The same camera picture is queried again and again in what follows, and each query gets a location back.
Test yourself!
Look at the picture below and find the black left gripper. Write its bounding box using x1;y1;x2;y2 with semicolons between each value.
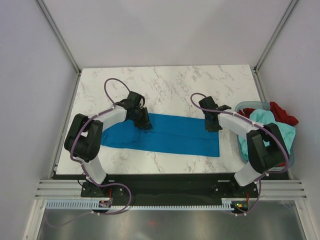
129;106;152;131

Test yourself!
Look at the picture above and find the blue t shirt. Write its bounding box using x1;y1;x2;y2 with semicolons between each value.
101;113;220;157

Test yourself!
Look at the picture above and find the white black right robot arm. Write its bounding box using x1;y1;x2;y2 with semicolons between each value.
197;96;289;197

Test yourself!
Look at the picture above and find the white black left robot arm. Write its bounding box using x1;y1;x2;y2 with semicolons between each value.
64;91;153;198

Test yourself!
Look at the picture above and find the translucent blue plastic basket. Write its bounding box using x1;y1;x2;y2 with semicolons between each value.
234;100;296;173

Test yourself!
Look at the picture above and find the teal t shirt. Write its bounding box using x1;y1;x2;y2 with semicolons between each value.
237;118;296;163

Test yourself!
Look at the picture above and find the red t shirt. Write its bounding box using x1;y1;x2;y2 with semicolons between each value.
236;101;299;127

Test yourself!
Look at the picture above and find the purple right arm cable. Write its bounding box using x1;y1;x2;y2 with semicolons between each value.
190;92;291;218

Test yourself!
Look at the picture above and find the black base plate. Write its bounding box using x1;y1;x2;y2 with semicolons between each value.
51;172;292;207

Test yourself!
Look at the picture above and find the white slotted cable duct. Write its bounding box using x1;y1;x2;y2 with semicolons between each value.
45;199;247;211

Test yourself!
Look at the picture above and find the aluminium left corner post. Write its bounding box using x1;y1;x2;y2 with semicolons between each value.
34;0;82;76

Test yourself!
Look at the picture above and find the aluminium corner post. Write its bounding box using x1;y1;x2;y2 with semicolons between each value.
251;0;300;74
34;0;82;76

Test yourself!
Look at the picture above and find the aluminium right corner post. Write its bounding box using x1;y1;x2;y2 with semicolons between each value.
251;0;300;74

